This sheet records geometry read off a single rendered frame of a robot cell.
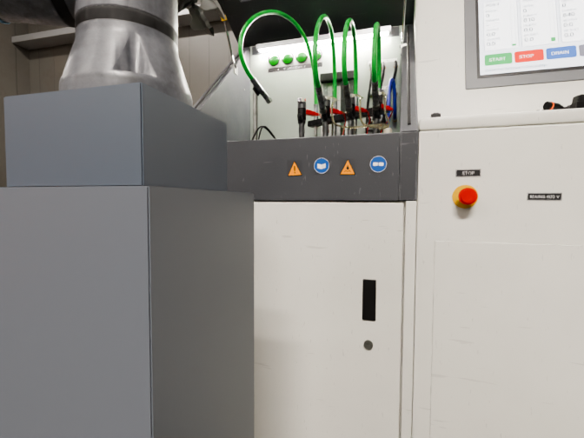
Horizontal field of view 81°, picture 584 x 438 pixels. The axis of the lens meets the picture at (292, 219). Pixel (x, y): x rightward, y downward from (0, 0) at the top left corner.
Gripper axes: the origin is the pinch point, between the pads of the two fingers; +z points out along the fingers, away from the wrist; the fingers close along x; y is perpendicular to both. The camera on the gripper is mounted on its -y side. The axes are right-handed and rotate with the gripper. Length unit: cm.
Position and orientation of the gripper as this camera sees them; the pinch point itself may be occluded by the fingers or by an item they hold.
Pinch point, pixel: (217, 23)
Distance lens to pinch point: 117.6
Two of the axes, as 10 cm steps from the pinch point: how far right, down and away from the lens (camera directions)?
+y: -4.9, 7.0, -5.2
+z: 6.4, 7.0, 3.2
